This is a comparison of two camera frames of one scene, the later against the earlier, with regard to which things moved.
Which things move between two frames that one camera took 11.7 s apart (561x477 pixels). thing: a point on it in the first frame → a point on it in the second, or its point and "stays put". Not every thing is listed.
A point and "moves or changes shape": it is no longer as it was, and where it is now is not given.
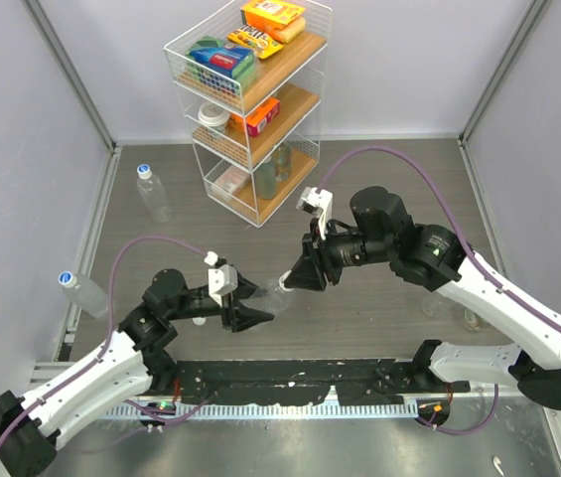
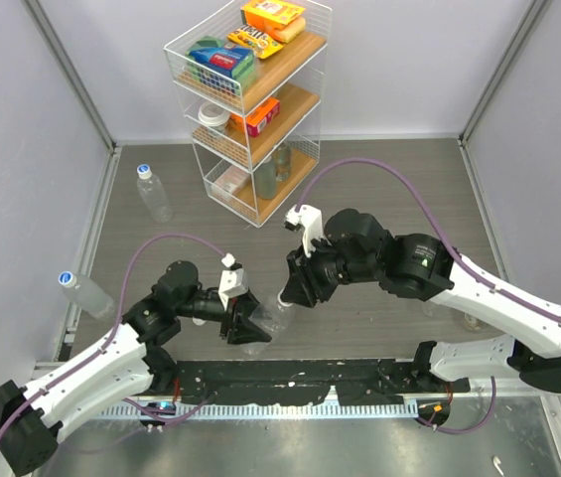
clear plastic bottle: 155,198 stays put
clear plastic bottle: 273,301 → 271,320
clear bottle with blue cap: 83,294 stays put
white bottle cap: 281,281 moves or changes shape
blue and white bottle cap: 144,171 stays put
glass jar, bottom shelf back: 283,157 stays put
